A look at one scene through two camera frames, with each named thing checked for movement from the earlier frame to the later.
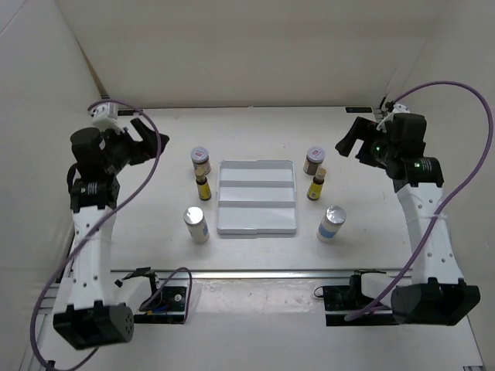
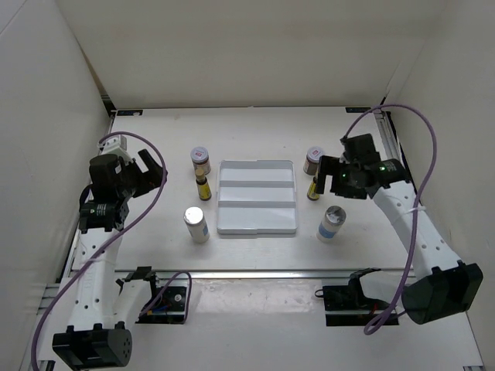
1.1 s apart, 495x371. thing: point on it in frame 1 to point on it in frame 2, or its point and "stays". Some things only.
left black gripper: (141, 150) to (148, 180)
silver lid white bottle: (195, 219) stays
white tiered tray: (257, 197) stays
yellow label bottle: (315, 189) stays
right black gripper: (363, 130) to (328, 165)
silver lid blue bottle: (331, 223) stays
